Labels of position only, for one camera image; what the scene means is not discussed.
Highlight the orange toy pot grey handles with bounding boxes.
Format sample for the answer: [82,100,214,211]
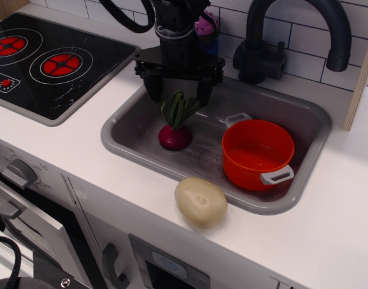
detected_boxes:
[222,113,295,191]

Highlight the dark grey toy faucet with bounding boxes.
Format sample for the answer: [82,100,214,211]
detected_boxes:
[233,0,352,84]

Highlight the grey oven knob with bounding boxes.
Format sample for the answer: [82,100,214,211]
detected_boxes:
[2,159,38,189]

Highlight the black braided cable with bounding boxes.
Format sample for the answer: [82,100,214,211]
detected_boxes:
[0,236,23,289]

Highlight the light wooden side panel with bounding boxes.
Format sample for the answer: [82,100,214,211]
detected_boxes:
[343,0,368,132]

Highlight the grey plastic sink basin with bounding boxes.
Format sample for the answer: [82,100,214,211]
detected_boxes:
[101,78,331,215]

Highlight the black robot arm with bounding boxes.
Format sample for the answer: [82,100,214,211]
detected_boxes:
[132,1,225,107]

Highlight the beige toy potato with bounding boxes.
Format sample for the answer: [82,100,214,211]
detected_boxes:
[174,177,228,229]

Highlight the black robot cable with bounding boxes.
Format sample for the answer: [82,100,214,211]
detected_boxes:
[98,0,156,34]

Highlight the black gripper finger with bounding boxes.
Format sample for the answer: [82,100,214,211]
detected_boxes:
[143,73,163,102]
[197,78,217,107]

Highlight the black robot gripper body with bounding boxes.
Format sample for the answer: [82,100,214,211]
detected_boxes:
[132,28,225,85]

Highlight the grey cabinet door handle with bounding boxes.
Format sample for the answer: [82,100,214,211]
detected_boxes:
[102,243,129,289]

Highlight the purple toy beet green leaves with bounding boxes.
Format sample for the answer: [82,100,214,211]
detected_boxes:
[158,90,202,151]

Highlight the grey oven door handle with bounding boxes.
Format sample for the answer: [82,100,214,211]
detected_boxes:
[0,194,24,220]

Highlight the toy oven door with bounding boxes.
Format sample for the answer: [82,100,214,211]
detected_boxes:
[0,181,92,287]

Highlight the black toy stove top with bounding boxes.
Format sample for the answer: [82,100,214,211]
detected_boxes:
[0,13,136,126]

